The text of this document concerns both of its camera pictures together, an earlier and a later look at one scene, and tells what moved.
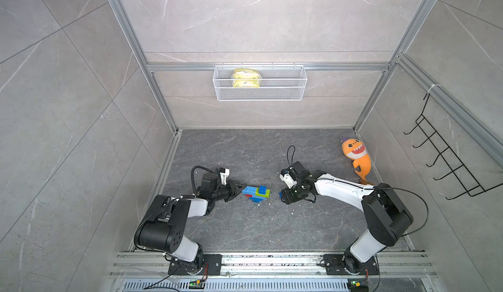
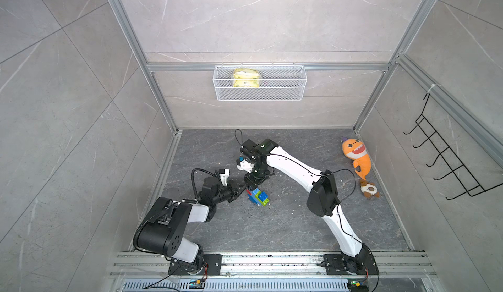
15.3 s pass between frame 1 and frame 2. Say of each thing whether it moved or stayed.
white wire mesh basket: stayed
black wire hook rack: stayed
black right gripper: moved
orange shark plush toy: stayed
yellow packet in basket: stayed
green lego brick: moved
